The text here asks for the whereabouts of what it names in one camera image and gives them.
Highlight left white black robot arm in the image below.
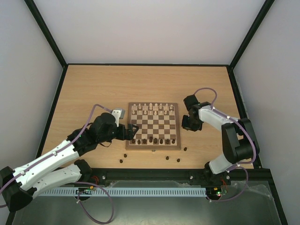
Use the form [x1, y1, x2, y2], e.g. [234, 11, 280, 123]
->
[0, 110, 139, 212]

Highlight white slotted cable duct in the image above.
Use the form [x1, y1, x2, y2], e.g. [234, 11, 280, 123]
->
[41, 187, 207, 197]

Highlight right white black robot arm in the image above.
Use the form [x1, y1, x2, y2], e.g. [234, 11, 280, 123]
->
[181, 95, 259, 184]

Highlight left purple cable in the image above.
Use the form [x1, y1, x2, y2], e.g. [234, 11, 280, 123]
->
[0, 104, 115, 223]

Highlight wooden chess board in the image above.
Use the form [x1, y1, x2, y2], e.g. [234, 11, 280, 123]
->
[126, 102, 181, 150]

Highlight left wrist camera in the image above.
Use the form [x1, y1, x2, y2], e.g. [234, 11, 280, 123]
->
[111, 108, 125, 126]

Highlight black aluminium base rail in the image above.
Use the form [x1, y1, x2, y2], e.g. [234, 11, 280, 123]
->
[23, 167, 272, 186]

